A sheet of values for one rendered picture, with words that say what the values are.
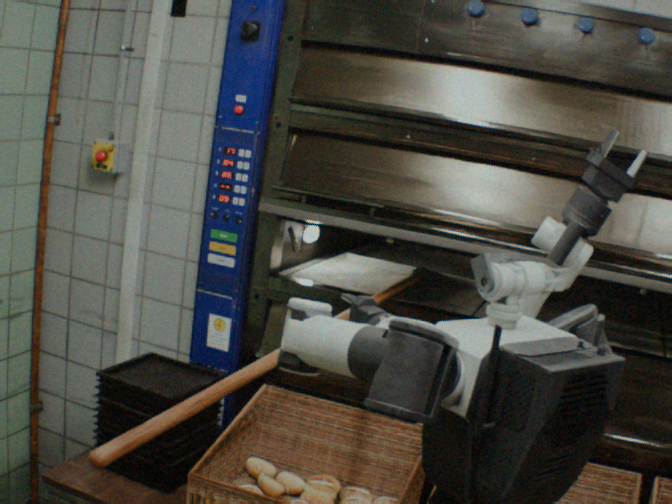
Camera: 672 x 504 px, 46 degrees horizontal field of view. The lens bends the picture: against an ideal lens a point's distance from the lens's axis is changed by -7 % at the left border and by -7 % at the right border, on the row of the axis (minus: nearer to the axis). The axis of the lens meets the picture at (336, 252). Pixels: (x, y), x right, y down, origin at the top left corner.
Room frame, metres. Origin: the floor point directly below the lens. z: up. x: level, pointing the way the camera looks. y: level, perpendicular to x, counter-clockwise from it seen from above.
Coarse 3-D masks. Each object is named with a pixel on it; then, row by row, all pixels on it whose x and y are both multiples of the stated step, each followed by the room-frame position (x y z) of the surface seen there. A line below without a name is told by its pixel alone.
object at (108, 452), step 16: (416, 272) 2.70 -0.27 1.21; (400, 288) 2.50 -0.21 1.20; (272, 352) 1.71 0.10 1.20; (256, 368) 1.60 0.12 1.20; (272, 368) 1.67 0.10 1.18; (224, 384) 1.48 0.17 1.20; (240, 384) 1.53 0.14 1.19; (192, 400) 1.38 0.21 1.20; (208, 400) 1.41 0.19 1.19; (160, 416) 1.28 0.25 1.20; (176, 416) 1.31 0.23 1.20; (128, 432) 1.20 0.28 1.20; (144, 432) 1.22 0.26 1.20; (160, 432) 1.26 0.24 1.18; (112, 448) 1.14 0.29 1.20; (128, 448) 1.17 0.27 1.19; (96, 464) 1.10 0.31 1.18
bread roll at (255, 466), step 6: (246, 462) 2.35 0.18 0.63; (252, 462) 2.33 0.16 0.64; (258, 462) 2.32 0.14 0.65; (264, 462) 2.32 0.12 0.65; (246, 468) 2.34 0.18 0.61; (252, 468) 2.32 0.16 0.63; (258, 468) 2.31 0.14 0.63; (264, 468) 2.31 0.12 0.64; (270, 468) 2.31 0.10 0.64; (252, 474) 2.31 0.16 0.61; (258, 474) 2.31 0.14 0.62; (270, 474) 2.31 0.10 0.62
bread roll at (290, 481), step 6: (282, 474) 2.27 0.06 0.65; (288, 474) 2.26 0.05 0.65; (282, 480) 2.25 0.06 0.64; (288, 480) 2.24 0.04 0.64; (294, 480) 2.24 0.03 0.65; (300, 480) 2.25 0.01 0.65; (288, 486) 2.24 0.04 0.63; (294, 486) 2.23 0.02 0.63; (300, 486) 2.24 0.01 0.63; (288, 492) 2.24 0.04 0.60; (294, 492) 2.23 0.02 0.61; (300, 492) 2.24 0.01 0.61
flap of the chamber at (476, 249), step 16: (272, 208) 2.35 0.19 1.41; (288, 208) 2.33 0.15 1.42; (336, 224) 2.28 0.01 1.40; (352, 224) 2.27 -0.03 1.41; (368, 224) 2.26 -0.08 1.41; (416, 240) 2.21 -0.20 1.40; (432, 240) 2.20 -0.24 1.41; (448, 240) 2.18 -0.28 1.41; (528, 256) 2.11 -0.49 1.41; (592, 272) 2.06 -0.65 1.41; (608, 272) 2.04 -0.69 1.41; (656, 288) 2.00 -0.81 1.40
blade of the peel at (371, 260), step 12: (360, 252) 3.02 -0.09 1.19; (372, 252) 3.09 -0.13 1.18; (384, 252) 3.12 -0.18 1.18; (396, 252) 3.15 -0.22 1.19; (408, 252) 3.19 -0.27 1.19; (372, 264) 2.86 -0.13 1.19; (384, 264) 2.84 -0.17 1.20; (396, 264) 2.83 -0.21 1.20; (408, 264) 2.96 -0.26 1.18; (420, 264) 2.99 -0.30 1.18; (432, 264) 3.02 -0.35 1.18; (444, 264) 3.05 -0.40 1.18; (456, 264) 3.08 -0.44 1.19; (432, 276) 2.79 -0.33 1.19; (444, 276) 2.77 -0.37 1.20; (456, 276) 2.76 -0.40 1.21; (468, 276) 2.90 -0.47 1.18
